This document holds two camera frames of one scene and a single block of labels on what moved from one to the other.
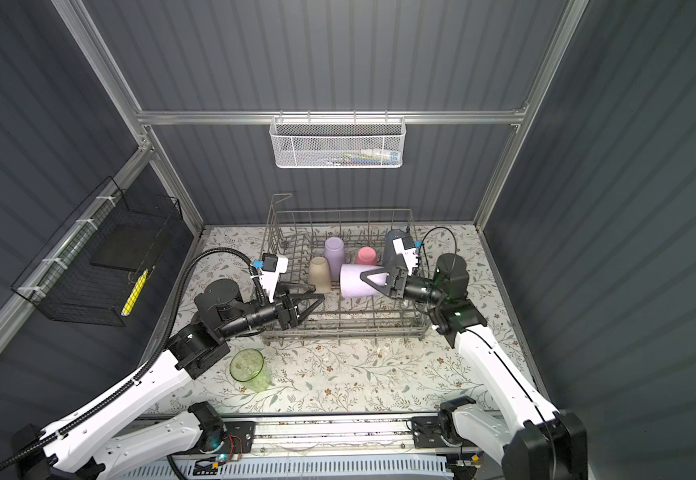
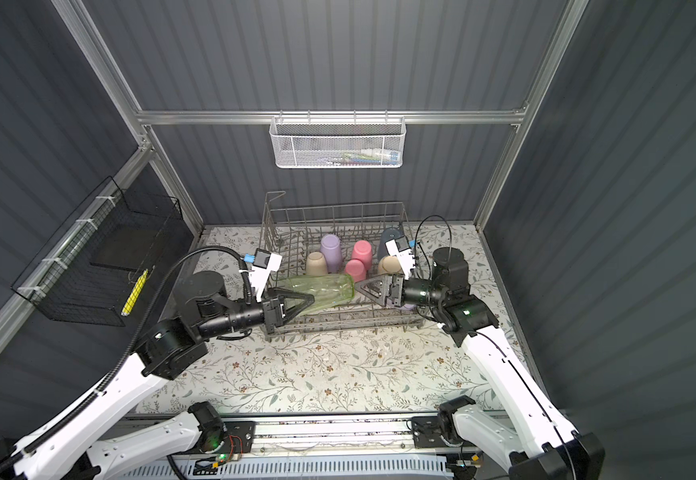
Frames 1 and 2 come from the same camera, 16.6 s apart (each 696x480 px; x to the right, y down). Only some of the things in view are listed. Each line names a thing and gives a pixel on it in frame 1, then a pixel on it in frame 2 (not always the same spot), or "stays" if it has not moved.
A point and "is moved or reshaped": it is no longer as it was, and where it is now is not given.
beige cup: [320, 274] stays
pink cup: [366, 256] is moved or reshaped
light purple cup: [334, 252] stays
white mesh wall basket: [338, 142] stays
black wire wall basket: [91, 270] stays
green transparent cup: [248, 365] → [326, 290]
